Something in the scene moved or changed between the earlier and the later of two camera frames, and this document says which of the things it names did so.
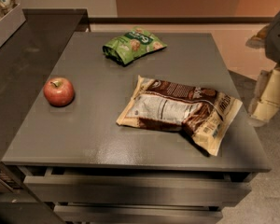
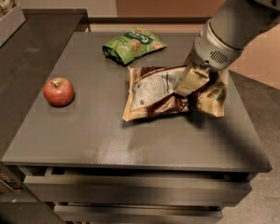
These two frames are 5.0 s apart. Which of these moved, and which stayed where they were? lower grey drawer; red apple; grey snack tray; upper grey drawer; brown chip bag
Moved: brown chip bag
Stayed: grey snack tray; upper grey drawer; red apple; lower grey drawer
